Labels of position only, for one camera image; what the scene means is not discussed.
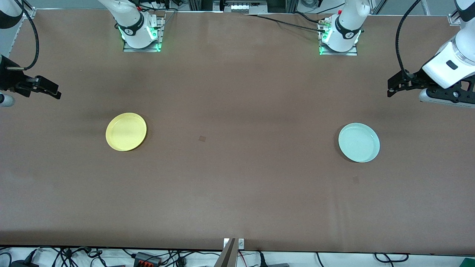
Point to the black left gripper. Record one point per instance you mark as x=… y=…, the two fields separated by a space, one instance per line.
x=415 y=79

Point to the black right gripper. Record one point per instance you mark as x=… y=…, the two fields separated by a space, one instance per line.
x=10 y=78

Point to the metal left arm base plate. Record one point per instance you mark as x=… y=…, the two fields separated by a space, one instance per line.
x=339 y=53

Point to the aluminium frame structure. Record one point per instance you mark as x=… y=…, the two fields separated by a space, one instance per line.
x=241 y=6

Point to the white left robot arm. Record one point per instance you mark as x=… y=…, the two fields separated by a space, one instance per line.
x=347 y=22

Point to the black power strip red switches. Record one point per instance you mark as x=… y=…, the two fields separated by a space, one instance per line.
x=146 y=259

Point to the aluminium corner profile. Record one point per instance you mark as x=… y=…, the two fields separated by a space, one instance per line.
x=31 y=13
x=452 y=19

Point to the grey metal pole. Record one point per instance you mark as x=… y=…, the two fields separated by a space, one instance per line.
x=227 y=257

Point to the black power adapter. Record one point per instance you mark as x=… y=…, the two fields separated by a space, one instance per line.
x=22 y=264

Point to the pale green round plate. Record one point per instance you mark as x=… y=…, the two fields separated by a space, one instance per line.
x=359 y=142

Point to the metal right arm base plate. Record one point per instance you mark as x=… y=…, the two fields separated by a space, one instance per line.
x=160 y=33

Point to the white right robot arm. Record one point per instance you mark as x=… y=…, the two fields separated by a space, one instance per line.
x=130 y=18

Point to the yellow round plate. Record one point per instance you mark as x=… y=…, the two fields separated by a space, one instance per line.
x=126 y=132

